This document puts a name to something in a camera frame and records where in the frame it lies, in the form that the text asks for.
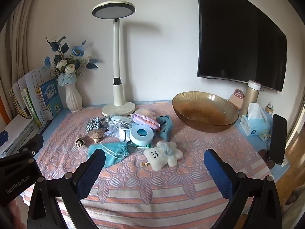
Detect white cable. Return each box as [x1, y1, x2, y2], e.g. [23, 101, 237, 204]
[114, 120, 132, 134]

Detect row of upright books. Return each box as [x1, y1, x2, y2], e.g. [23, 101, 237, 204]
[8, 75, 34, 120]

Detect gold thermos bottle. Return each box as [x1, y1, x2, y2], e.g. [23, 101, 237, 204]
[241, 79, 262, 116]

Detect pink floral blanket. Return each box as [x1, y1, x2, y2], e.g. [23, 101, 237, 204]
[22, 100, 273, 229]

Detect beige curtain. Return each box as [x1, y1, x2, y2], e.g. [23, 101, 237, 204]
[0, 0, 39, 124]

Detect teal drawstring pouch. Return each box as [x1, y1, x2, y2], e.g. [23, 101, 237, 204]
[88, 142, 130, 167]

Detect blue and white artificial flowers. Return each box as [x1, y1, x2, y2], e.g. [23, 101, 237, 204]
[44, 36, 99, 87]

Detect small pink device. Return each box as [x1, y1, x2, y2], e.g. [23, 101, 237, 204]
[229, 89, 245, 111]

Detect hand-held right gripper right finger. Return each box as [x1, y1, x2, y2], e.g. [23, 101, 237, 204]
[204, 148, 283, 229]

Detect wrappers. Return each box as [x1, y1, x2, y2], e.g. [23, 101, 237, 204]
[105, 126, 131, 144]

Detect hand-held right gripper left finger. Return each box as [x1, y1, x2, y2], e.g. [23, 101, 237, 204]
[28, 148, 106, 229]

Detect blue tissue box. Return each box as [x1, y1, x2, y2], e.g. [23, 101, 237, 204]
[239, 102, 271, 136]

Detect black upright phone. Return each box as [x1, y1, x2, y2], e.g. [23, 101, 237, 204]
[268, 114, 288, 165]

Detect blue illustrated book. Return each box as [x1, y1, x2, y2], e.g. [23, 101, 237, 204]
[36, 78, 64, 127]

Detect light blue tape roll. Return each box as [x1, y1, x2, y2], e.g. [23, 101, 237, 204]
[129, 125, 155, 146]

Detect translucent plastic bag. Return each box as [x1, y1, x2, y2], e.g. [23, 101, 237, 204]
[137, 108, 155, 117]

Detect white and blue cloud plush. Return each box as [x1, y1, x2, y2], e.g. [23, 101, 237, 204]
[156, 141, 184, 166]

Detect black and white scrunchie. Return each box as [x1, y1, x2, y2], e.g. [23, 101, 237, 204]
[86, 117, 102, 132]

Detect white printed booklet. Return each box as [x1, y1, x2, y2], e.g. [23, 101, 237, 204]
[24, 68, 51, 124]

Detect black wall television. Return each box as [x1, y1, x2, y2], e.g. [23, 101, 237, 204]
[196, 0, 287, 92]

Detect teal sock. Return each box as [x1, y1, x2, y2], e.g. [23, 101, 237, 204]
[156, 115, 173, 142]

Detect white desk lamp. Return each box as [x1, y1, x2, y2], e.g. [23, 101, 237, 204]
[92, 1, 136, 116]

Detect amber glass bowl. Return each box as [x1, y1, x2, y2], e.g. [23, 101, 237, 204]
[172, 91, 239, 133]

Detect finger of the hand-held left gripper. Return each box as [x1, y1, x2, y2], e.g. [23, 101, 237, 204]
[18, 134, 45, 159]
[0, 130, 9, 146]

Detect white ribbed vase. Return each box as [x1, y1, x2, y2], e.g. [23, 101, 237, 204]
[64, 83, 83, 113]

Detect stack of flat books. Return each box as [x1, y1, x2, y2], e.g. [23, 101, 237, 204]
[0, 116, 44, 158]

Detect white bear plush keychain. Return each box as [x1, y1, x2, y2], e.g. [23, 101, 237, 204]
[140, 147, 169, 171]

